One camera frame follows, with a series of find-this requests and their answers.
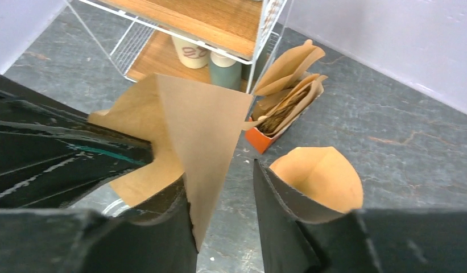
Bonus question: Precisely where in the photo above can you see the white wire shelf rack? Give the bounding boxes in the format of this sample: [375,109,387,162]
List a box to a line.
[87,1,291,93]

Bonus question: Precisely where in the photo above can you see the clear glass dripper with handle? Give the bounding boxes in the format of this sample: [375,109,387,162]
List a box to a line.
[101,198,130,217]

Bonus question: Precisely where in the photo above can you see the brown paper coffee filter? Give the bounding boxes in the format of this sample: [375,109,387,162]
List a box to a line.
[270,146,364,213]

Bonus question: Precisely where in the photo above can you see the brown paper filter stack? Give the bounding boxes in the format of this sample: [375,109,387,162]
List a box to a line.
[251,39,328,137]

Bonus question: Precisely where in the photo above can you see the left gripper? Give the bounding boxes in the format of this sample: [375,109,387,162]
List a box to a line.
[0,75,154,209]

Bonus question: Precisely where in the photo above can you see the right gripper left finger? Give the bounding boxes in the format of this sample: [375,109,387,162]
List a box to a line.
[0,179,197,272]

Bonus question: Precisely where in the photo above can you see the orange filter holder box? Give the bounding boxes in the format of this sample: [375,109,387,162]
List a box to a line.
[245,121,285,154]

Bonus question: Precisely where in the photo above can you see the grey green spray bottle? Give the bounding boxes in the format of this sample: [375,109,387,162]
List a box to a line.
[208,52,242,91]

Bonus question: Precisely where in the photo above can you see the white cylindrical bottle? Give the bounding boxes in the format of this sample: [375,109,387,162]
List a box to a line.
[171,36,210,69]

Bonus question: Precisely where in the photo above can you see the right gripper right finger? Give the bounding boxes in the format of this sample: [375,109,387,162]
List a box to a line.
[253,160,467,272]

